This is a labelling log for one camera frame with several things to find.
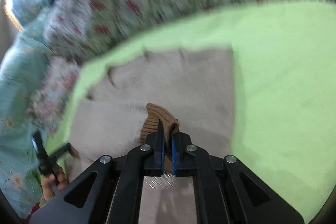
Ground beige knit sweater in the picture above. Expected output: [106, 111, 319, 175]
[67, 47, 236, 224]

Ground left forearm red sleeve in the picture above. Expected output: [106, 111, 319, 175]
[24, 199, 48, 223]

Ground person's left hand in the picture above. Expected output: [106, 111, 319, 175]
[41, 170, 68, 201]

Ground teal floral duvet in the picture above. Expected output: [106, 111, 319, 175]
[0, 8, 50, 219]

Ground pink floral pillow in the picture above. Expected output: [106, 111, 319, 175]
[27, 57, 81, 134]

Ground light green bed sheet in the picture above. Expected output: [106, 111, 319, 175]
[47, 0, 335, 222]

